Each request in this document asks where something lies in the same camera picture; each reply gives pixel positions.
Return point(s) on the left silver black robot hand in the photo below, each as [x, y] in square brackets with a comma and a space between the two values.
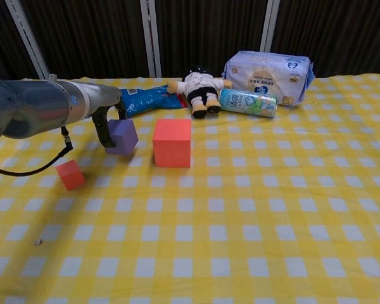
[103, 96]

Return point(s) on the purple foam cube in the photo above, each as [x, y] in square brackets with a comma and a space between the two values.
[125, 136]

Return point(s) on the small red foam cube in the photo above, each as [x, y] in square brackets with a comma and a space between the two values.
[72, 177]

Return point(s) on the large red foam cube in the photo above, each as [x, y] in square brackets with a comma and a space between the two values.
[172, 149]

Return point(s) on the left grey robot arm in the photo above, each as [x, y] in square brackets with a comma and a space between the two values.
[35, 107]

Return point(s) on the yellow white checkered tablecloth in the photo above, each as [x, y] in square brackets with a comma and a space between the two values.
[228, 196]

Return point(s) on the blue snack bag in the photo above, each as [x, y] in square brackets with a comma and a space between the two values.
[152, 99]

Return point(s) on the plush doll black white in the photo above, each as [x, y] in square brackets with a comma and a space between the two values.
[199, 85]

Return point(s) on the light blue drink can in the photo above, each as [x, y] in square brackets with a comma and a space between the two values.
[247, 103]

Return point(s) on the pale blue tissue pack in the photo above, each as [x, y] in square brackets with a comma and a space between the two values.
[263, 73]

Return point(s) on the white metal frame post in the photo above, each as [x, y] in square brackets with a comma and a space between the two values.
[267, 25]
[150, 38]
[28, 38]

